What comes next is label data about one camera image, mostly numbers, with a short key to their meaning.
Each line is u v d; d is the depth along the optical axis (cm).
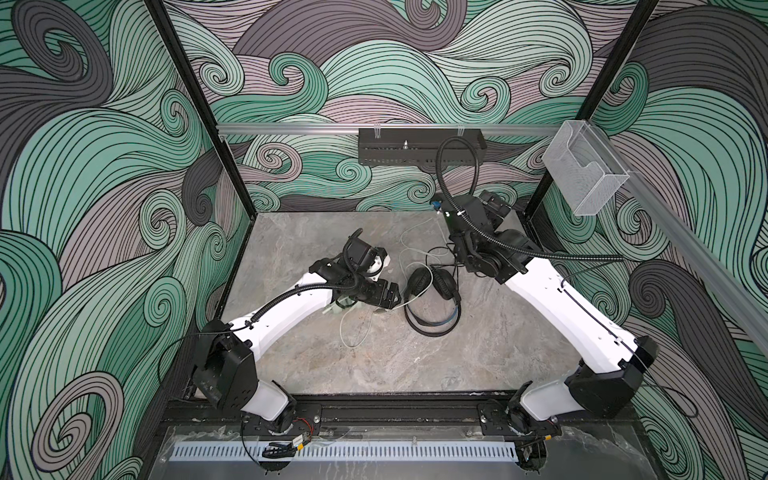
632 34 74
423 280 90
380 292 69
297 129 192
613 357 39
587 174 76
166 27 73
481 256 47
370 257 64
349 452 73
